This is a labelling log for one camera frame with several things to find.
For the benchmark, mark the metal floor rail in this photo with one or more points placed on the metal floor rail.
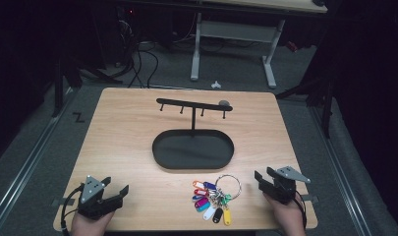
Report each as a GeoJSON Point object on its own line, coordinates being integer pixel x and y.
{"type": "Point", "coordinates": [32, 150]}
{"type": "Point", "coordinates": [340, 173]}

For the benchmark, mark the small grey lump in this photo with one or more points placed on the small grey lump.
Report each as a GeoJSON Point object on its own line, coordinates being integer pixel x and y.
{"type": "Point", "coordinates": [224, 103]}

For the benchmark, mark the small red object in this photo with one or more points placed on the small red object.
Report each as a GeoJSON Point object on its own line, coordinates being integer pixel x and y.
{"type": "Point", "coordinates": [292, 46]}

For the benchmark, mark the grey tape strip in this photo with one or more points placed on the grey tape strip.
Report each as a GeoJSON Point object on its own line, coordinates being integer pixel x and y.
{"type": "Point", "coordinates": [311, 198]}
{"type": "Point", "coordinates": [60, 201]}

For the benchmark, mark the black stand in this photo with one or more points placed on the black stand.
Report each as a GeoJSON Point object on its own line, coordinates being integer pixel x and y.
{"type": "Point", "coordinates": [58, 88]}
{"type": "Point", "coordinates": [327, 108]}

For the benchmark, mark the person's right hand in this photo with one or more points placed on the person's right hand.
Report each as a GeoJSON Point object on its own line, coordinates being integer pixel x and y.
{"type": "Point", "coordinates": [288, 216]}

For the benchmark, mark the white metal desk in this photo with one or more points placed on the white metal desk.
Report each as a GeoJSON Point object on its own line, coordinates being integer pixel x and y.
{"type": "Point", "coordinates": [236, 31]}

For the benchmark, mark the black key rack with tray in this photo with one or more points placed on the black key rack with tray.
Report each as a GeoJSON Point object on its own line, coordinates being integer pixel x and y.
{"type": "Point", "coordinates": [193, 154]}

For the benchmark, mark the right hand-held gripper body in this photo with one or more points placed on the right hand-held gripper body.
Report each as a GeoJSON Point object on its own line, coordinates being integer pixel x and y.
{"type": "Point", "coordinates": [283, 188]}

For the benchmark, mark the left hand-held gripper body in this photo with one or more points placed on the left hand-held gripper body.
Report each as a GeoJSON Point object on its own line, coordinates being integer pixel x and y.
{"type": "Point", "coordinates": [91, 196]}

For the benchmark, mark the small white floor object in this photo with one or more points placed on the small white floor object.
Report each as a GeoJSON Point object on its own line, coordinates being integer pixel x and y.
{"type": "Point", "coordinates": [216, 85]}

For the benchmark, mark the person's left hand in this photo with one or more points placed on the person's left hand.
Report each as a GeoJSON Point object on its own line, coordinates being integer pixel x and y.
{"type": "Point", "coordinates": [88, 226]}

